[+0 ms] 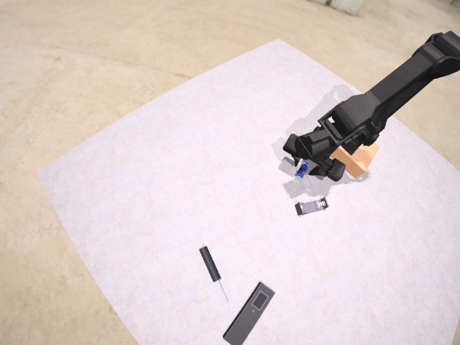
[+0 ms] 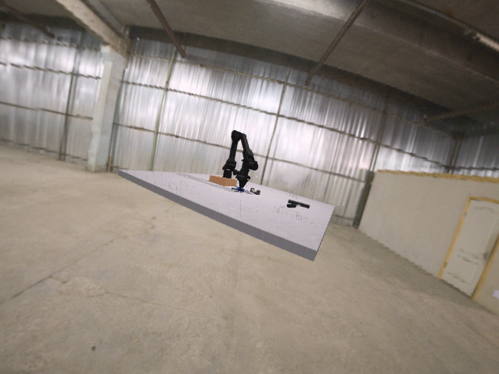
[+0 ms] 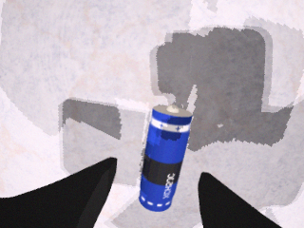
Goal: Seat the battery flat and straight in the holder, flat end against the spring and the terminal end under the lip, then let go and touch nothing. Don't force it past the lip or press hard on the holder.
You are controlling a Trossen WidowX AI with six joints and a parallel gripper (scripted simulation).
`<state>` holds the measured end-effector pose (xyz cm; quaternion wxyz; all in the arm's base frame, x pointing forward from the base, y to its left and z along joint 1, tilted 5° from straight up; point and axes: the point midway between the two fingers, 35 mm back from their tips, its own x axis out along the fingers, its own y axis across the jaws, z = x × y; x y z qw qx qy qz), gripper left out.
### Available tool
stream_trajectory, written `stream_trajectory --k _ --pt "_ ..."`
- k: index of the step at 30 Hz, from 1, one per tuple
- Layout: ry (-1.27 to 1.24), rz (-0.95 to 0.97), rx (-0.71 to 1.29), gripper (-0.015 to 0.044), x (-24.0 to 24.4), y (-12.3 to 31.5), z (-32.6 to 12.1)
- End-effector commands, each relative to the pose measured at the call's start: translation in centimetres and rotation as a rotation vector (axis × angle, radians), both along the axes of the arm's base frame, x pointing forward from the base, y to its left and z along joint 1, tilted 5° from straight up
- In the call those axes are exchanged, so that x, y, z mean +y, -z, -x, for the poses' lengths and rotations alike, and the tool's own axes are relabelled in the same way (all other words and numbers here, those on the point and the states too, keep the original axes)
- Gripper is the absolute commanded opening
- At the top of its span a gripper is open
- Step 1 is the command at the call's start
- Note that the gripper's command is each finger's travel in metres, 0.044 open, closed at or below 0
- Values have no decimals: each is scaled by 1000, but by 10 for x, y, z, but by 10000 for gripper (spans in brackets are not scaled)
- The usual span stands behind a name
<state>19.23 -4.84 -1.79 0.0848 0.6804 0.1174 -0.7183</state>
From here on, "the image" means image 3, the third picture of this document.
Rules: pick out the blue cylindrical battery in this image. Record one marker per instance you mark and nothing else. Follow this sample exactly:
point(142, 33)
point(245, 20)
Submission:
point(168, 134)

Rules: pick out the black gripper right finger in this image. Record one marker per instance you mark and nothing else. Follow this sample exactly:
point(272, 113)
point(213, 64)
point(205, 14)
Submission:
point(221, 208)

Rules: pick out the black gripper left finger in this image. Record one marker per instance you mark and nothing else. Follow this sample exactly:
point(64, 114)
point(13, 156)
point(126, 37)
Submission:
point(72, 202)

